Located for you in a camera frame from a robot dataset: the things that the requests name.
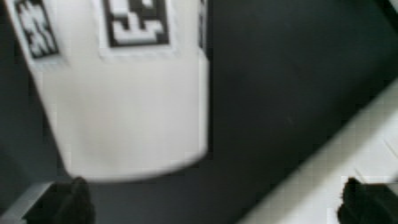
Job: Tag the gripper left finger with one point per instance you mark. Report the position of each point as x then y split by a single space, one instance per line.
54 203

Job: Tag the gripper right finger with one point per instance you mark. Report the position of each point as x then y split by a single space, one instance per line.
370 203

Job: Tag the white lamp shade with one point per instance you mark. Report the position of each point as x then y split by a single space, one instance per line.
116 58

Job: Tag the white table border frame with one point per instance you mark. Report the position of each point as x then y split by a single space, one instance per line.
360 155

